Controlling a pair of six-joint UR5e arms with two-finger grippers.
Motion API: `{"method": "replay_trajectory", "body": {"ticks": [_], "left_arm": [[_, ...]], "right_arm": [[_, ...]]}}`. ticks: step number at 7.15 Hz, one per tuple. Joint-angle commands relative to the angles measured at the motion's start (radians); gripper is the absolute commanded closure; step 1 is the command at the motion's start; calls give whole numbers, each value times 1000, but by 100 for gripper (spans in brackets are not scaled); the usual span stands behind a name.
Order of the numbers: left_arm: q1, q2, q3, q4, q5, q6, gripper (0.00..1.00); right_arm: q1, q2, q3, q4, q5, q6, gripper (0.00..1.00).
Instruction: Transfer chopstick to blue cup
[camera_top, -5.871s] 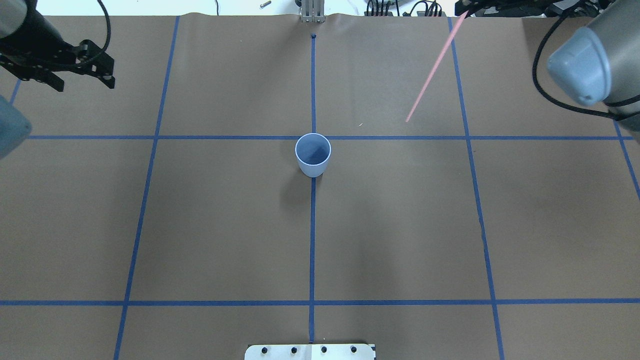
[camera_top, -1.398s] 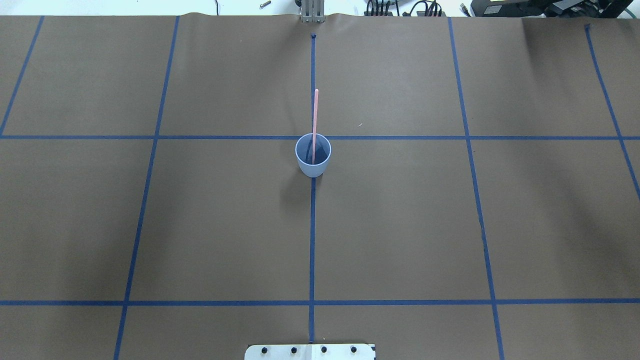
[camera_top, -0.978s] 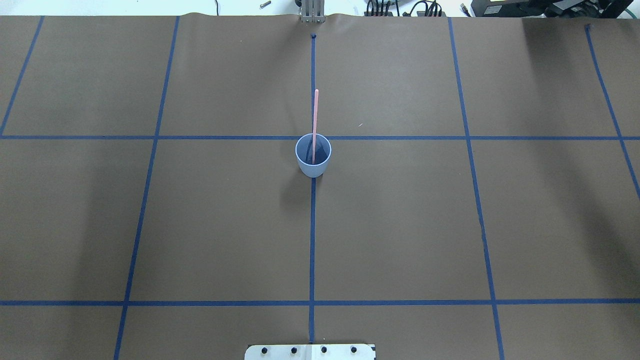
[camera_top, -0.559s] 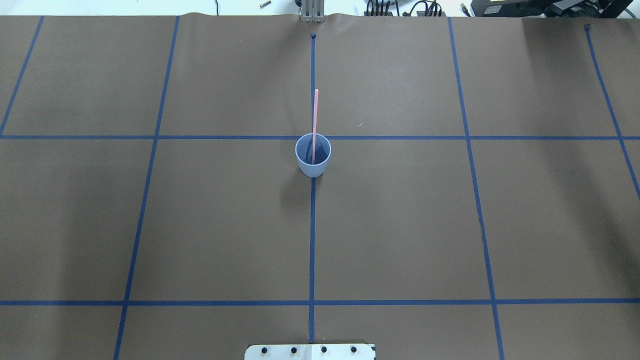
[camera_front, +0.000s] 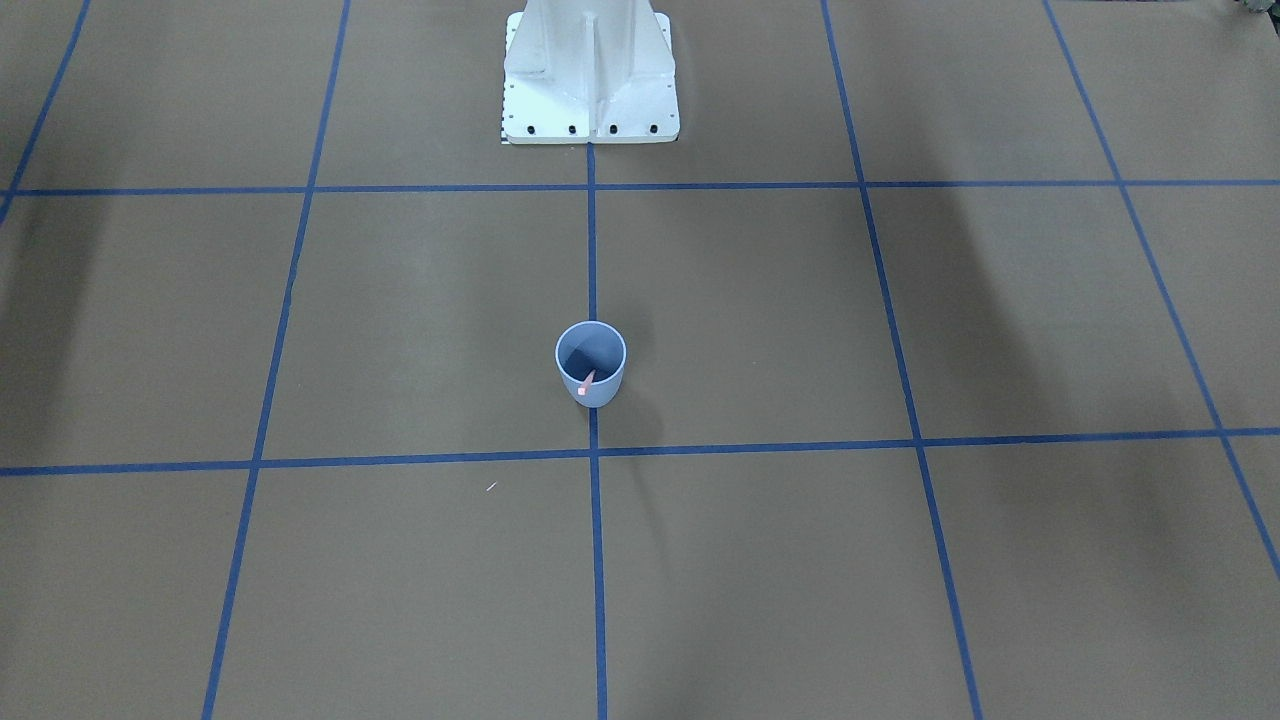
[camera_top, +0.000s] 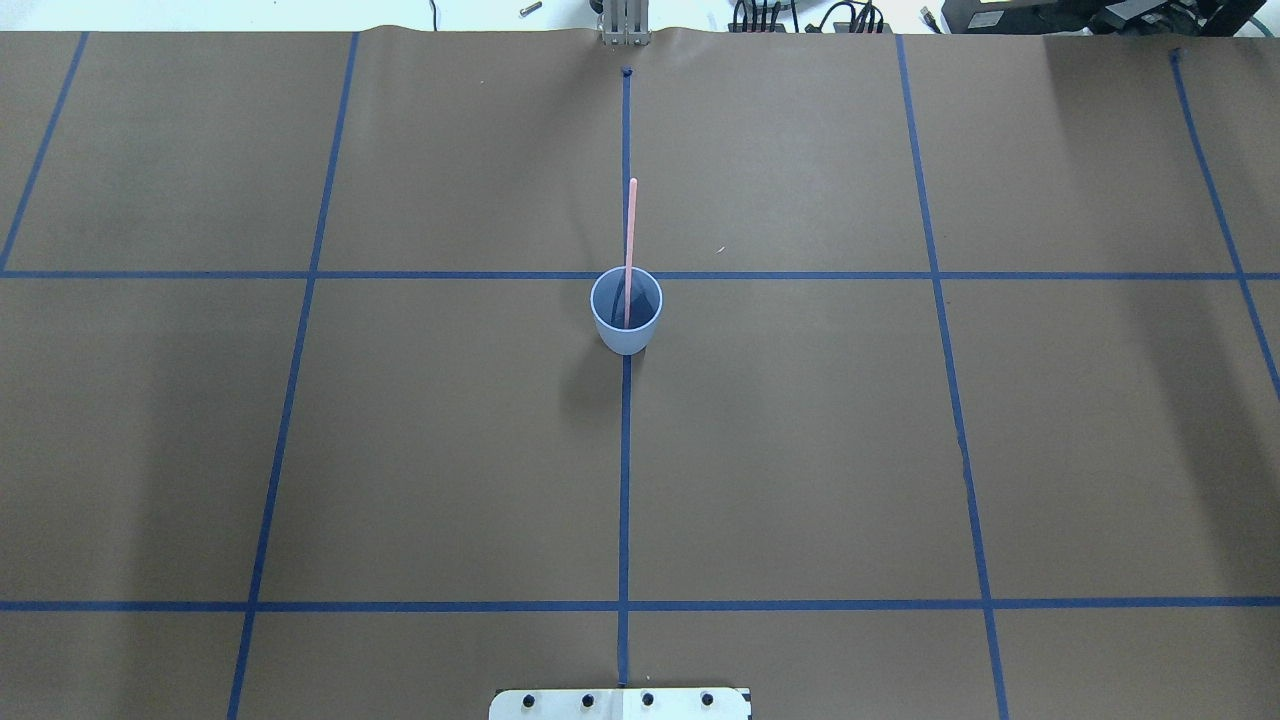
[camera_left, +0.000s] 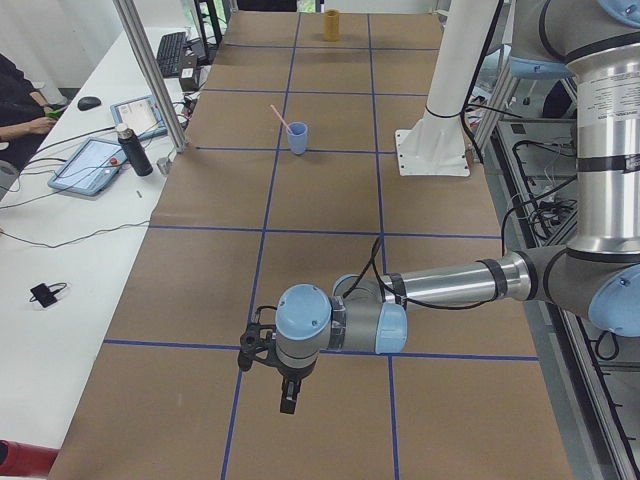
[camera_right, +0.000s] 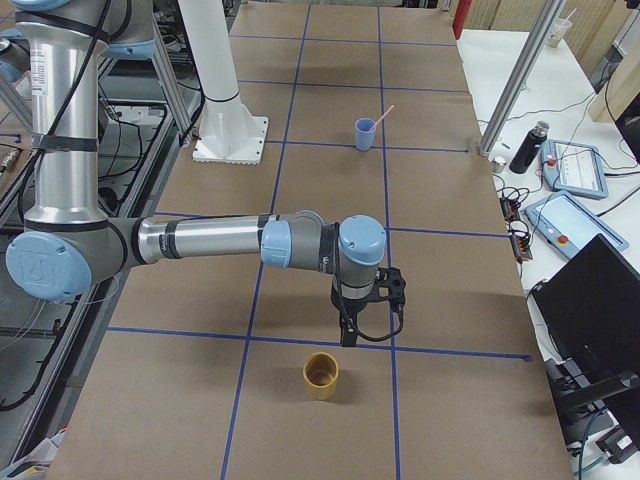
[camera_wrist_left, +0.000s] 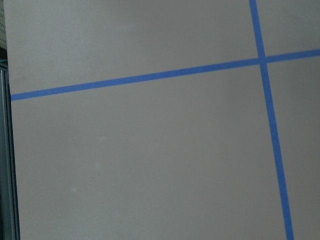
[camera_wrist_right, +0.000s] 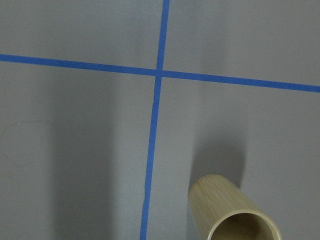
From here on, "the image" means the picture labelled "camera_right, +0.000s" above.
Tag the second arm gripper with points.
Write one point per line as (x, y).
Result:
(351, 311)

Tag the light blue plastic cup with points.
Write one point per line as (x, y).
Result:
(364, 131)

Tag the yellow wooden cup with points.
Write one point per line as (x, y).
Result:
(321, 373)

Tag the plastic drink cup with straw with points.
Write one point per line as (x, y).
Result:
(560, 28)

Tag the black orange connector strip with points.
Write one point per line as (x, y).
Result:
(517, 230)

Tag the small metal cylinder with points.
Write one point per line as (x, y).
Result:
(498, 164)

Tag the near teach pendant tablet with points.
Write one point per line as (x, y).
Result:
(568, 225)

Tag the teach pendant tablet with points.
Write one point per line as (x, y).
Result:
(568, 225)
(573, 167)

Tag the black monitor stand clamp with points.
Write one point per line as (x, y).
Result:
(577, 400)

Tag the black laptop monitor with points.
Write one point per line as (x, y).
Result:
(591, 309)

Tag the black water bottle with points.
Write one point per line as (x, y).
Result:
(529, 148)

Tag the far teach pendant tablet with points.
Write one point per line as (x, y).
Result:
(573, 167)

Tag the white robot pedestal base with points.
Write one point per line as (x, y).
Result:
(228, 132)

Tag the aluminium side frame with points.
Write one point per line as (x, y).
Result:
(43, 344)

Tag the aluminium frame post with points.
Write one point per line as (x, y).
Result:
(523, 66)

